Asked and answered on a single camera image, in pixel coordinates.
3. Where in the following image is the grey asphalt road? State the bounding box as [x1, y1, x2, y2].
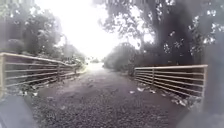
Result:
[19, 62, 201, 128]

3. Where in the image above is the wood of trees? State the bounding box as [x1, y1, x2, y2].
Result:
[94, 0, 224, 73]
[0, 0, 88, 66]

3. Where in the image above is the leaf litter verge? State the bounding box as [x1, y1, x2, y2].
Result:
[128, 74, 201, 108]

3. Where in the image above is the metal bridge railing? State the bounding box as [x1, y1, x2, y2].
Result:
[133, 64, 209, 98]
[0, 52, 81, 98]

